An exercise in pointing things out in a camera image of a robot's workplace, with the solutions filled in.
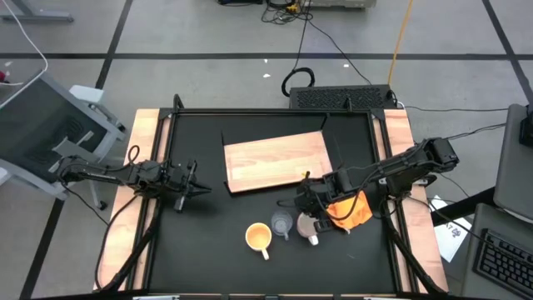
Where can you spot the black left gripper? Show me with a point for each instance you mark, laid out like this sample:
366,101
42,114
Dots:
188,187

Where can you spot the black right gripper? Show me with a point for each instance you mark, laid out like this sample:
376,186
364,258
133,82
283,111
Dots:
312,198

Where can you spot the clear glass cup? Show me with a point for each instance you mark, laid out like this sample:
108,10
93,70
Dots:
282,223

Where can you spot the white mug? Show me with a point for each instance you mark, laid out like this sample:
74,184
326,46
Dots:
307,231

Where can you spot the yellow mug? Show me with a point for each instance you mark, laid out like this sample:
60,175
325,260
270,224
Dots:
258,237

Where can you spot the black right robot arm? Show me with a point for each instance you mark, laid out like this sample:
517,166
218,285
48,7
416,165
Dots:
408,162

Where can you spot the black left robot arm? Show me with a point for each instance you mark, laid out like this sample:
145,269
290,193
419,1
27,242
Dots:
104,174

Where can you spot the orange cloth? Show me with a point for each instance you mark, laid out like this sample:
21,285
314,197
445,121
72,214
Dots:
358,216

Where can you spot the black perforated computer case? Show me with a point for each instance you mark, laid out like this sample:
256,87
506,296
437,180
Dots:
337,98

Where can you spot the white paper sheet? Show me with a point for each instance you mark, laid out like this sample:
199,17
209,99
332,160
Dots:
451,239

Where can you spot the black desk leg bar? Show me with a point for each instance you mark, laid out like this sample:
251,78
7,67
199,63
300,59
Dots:
462,206

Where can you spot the grey office chair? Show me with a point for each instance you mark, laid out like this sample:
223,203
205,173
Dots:
37,125

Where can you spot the grey equipment box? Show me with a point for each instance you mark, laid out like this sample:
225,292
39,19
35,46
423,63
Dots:
341,3

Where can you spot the black keyboard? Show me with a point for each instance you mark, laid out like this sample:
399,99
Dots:
506,262

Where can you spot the small red object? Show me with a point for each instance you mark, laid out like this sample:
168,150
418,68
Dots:
3,76

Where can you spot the black monitor stand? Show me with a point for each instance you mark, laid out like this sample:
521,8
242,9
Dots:
526,129

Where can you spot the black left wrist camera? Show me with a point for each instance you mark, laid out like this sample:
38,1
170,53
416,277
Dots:
175,171

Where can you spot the black frame strut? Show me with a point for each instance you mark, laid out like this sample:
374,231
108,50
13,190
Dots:
410,254
133,250

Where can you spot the black aluminium table frame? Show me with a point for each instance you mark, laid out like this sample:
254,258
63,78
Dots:
270,111

